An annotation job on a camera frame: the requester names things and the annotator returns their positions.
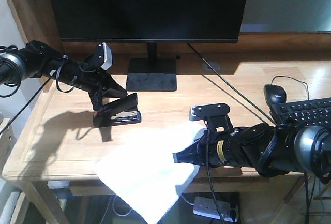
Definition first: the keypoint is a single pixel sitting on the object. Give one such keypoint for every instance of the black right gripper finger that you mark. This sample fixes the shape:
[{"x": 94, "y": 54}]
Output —
[{"x": 191, "y": 155}]

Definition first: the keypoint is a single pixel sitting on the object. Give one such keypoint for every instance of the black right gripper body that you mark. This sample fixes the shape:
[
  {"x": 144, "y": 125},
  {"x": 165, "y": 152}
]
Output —
[{"x": 221, "y": 149}]

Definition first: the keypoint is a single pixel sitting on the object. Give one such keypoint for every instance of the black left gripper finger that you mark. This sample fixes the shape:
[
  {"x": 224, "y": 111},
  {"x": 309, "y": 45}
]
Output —
[
  {"x": 110, "y": 88},
  {"x": 96, "y": 100}
]

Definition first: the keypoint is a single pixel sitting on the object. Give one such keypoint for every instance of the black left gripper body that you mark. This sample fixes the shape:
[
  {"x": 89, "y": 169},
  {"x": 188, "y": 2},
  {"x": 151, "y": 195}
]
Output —
[{"x": 91, "y": 81}]

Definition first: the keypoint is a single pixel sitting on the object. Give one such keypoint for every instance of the black stapler orange tab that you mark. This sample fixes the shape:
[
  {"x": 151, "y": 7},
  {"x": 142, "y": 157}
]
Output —
[{"x": 119, "y": 112}]

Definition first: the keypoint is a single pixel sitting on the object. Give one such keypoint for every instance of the white paper sheets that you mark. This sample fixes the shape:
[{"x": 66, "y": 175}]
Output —
[{"x": 143, "y": 173}]

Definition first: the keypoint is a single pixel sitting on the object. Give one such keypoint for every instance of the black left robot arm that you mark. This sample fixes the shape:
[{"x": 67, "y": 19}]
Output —
[{"x": 38, "y": 59}]

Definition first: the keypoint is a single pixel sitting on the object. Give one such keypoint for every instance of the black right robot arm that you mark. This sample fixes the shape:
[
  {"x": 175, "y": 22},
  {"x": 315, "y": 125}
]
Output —
[{"x": 270, "y": 150}]

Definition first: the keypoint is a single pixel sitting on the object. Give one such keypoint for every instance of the wooden desk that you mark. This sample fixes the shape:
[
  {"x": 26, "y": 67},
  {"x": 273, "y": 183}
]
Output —
[{"x": 58, "y": 141}]

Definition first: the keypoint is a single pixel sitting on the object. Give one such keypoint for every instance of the white power strip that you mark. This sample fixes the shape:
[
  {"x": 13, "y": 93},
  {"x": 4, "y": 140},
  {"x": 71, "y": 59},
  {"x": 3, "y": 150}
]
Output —
[{"x": 206, "y": 207}]

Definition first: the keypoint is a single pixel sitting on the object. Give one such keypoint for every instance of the black computer mouse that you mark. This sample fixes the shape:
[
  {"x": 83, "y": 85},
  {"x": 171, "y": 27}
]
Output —
[{"x": 274, "y": 94}]

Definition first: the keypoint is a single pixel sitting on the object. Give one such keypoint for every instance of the black monitor with stand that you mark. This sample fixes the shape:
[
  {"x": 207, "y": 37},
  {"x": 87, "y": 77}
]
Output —
[{"x": 149, "y": 22}]

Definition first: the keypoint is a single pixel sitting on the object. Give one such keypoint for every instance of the black keyboard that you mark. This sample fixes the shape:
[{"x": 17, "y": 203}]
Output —
[{"x": 309, "y": 112}]

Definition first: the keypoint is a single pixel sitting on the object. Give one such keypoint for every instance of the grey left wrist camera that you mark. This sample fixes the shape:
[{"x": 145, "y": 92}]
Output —
[{"x": 102, "y": 56}]

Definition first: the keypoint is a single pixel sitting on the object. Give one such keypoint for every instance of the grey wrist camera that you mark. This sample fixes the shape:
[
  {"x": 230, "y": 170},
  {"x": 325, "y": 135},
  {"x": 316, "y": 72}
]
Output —
[
  {"x": 102, "y": 56},
  {"x": 208, "y": 110}
]

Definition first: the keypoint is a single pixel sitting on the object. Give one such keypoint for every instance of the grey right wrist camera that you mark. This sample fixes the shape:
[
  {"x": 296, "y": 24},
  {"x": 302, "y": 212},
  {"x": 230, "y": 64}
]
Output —
[{"x": 208, "y": 110}]

